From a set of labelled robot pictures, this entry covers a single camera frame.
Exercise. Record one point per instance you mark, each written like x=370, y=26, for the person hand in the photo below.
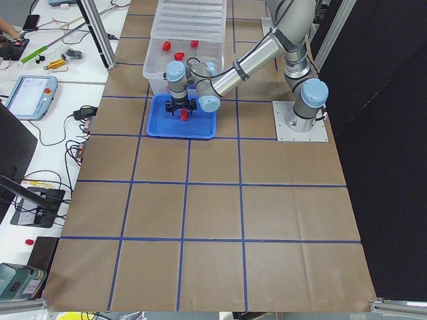
x=7, y=28

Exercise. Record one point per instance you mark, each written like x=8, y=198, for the black monitor stand base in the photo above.
x=30, y=214

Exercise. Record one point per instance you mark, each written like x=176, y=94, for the dark brown box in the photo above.
x=42, y=253

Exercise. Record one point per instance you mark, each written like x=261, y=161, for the black monitor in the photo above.
x=18, y=145

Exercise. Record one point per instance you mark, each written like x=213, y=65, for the black power adapter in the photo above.
x=85, y=112

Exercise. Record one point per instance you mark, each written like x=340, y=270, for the teach pendant tablet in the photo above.
x=32, y=96

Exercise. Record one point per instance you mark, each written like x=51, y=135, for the clear ribbed box lid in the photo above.
x=190, y=20

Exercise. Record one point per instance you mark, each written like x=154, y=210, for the aluminium frame rail left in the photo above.
x=11, y=307

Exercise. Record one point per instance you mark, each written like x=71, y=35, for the aluminium frame post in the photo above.
x=93, y=20

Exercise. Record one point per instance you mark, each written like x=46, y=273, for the black smartphone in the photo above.
x=31, y=22

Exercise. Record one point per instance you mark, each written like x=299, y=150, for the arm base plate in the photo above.
x=267, y=29
x=291, y=128

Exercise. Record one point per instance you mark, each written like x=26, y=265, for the black controller with red button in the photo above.
x=12, y=51

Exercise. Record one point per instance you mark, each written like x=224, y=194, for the aluminium frame rail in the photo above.
x=399, y=308
x=11, y=307

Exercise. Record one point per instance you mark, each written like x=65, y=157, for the yellow brass tool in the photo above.
x=55, y=64

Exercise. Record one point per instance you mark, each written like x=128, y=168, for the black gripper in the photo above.
x=178, y=104

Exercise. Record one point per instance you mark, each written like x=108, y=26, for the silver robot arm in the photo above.
x=193, y=84

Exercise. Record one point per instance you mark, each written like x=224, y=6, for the green stick tool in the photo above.
x=34, y=54

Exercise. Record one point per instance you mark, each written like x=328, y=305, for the aluminium frame rail right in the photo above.
x=399, y=308

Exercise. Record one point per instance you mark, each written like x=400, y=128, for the green equipment box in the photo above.
x=20, y=282

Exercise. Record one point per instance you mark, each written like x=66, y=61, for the blue plastic tray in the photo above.
x=161, y=124

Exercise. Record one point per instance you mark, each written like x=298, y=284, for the black small clamp part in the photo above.
x=72, y=54

